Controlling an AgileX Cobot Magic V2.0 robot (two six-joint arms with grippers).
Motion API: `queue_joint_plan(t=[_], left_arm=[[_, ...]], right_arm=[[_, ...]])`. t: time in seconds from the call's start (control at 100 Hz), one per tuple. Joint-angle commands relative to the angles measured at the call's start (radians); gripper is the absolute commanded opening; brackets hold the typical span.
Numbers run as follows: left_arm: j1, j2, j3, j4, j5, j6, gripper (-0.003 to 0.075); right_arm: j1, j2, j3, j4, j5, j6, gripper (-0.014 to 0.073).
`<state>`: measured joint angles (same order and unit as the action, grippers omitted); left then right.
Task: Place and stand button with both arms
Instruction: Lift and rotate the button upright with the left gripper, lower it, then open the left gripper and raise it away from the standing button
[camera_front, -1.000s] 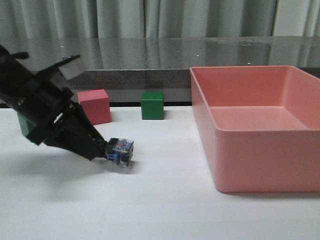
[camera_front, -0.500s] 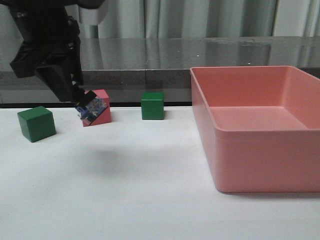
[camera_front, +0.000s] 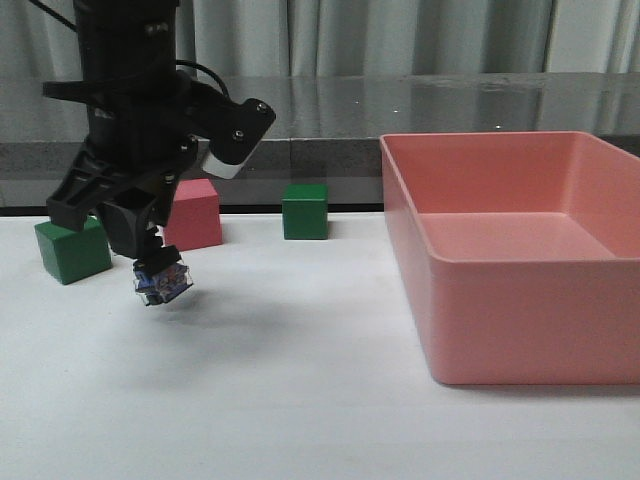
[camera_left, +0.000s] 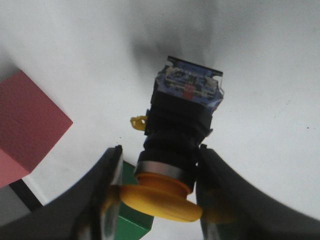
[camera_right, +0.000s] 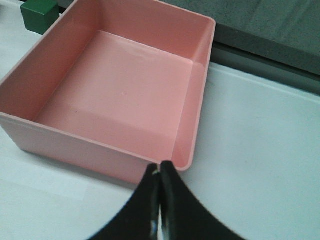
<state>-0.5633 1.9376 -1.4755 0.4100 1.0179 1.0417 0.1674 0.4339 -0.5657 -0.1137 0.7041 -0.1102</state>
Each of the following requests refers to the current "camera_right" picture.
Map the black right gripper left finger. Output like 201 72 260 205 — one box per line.
90 163 160 240

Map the green cube near bin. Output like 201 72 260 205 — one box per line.
20 0 60 35

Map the dark stone counter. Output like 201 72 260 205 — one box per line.
171 0 320 94

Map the pink plastic bin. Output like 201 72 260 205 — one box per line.
0 0 216 184

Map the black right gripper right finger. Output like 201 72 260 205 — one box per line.
159 161 242 240

